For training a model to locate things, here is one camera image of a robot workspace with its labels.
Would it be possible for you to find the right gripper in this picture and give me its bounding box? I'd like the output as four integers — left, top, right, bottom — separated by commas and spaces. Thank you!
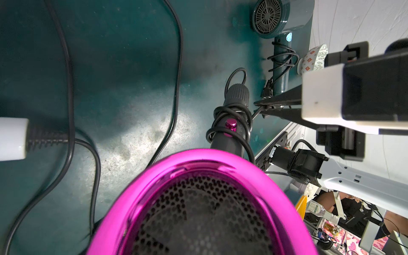
254, 85, 365, 161

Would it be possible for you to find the green hair dryer cord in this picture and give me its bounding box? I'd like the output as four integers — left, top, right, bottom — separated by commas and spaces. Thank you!
260, 41, 300, 99

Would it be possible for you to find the green hair dryer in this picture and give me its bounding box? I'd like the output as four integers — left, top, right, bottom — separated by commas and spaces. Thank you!
252, 0, 315, 96

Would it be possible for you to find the black hair dryer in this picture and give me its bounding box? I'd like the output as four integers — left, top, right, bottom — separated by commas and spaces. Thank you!
87, 84, 318, 255

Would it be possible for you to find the white hair dryer cord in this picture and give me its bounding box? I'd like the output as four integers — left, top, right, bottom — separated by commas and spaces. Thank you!
0, 0, 184, 255

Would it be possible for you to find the white hair dryer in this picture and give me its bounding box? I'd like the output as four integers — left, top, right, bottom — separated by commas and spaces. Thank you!
0, 117, 29, 162

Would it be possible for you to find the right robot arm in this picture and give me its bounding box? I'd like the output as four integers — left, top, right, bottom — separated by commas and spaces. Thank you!
256, 39, 408, 216

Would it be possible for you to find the green table mat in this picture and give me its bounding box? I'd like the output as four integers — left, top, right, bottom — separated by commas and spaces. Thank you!
1, 1, 273, 255

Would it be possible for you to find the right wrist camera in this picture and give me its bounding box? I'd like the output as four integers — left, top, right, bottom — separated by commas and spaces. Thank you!
301, 49, 408, 136

